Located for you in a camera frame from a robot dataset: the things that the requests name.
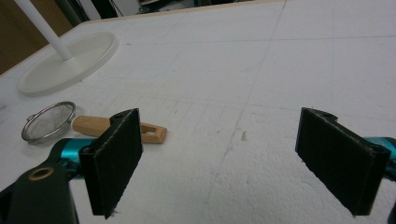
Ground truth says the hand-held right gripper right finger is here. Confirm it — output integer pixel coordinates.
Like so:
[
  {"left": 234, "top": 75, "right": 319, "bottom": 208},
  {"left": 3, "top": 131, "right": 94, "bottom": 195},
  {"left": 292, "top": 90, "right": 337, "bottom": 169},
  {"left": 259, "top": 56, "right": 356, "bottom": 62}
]
[{"left": 294, "top": 106, "right": 392, "bottom": 217}]

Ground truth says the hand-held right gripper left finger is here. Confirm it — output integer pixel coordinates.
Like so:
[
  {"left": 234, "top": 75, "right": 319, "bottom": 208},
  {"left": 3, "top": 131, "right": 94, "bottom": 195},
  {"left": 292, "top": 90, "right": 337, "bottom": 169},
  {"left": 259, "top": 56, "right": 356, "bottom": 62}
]
[{"left": 78, "top": 107, "right": 144, "bottom": 219}]

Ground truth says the wooden handled metal mesh strainer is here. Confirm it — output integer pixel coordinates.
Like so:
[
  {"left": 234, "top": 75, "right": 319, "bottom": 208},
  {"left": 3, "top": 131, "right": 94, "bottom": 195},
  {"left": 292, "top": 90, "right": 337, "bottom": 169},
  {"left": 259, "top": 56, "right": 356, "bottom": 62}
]
[{"left": 21, "top": 101, "right": 168, "bottom": 147}]

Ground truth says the white rack stand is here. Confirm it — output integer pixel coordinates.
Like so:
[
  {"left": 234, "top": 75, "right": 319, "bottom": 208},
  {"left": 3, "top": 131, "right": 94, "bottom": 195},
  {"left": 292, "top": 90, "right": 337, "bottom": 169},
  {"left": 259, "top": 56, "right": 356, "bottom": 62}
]
[{"left": 13, "top": 0, "right": 120, "bottom": 98}]

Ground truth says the white foam mat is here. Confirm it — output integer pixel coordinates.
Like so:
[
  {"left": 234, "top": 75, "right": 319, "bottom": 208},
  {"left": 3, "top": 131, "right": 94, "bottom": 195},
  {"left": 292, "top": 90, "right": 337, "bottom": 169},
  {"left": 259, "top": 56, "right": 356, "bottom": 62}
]
[{"left": 0, "top": 0, "right": 396, "bottom": 224}]

